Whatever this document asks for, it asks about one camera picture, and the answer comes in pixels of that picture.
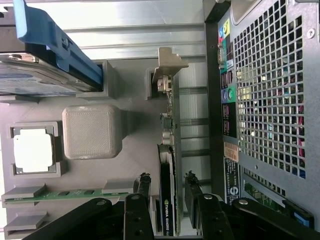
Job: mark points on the grey plastic parts rack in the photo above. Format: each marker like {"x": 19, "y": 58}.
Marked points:
{"x": 90, "y": 132}

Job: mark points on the hard disk with blue carrier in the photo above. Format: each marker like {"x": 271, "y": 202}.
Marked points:
{"x": 37, "y": 75}

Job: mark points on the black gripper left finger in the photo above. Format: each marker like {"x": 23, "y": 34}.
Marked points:
{"x": 137, "y": 220}

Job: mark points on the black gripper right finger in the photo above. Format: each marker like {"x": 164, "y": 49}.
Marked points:
{"x": 212, "y": 220}

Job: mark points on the dark grey PC case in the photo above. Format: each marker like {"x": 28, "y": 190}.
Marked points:
{"x": 312, "y": 100}

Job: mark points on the silver CPU chip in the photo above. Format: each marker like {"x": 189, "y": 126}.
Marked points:
{"x": 32, "y": 150}

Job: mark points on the green RAM stick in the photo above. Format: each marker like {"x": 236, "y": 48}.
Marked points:
{"x": 75, "y": 193}

